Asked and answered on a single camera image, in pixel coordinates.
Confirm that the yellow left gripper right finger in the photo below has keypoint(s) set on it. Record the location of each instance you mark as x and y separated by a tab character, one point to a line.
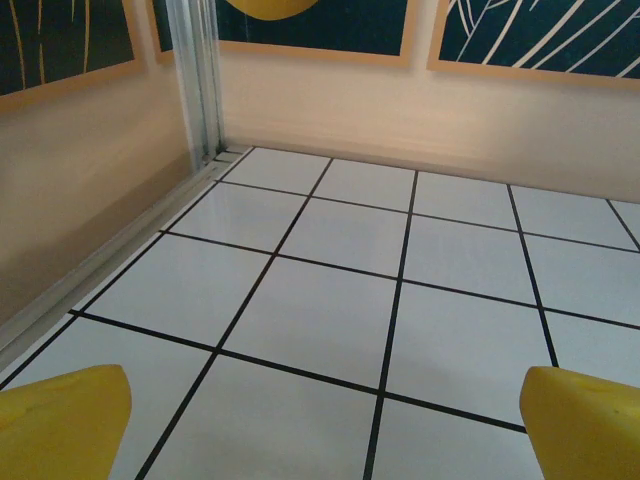
585	430

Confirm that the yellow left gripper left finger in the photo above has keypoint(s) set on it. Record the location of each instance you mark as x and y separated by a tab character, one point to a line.
60	425

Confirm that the dark panel with gold lines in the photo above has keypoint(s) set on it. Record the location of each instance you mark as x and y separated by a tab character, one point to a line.
60	40

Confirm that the dark panel with leaf outlines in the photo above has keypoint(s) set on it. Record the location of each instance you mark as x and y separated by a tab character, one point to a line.
550	35

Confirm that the dark panel, yellow oval, feather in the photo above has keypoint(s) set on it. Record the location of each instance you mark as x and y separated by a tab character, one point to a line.
325	25

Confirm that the aluminium side rail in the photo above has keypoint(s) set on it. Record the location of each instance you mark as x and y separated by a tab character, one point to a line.
125	247

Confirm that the aluminium corner post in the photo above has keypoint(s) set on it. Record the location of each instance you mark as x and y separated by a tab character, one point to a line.
200	75

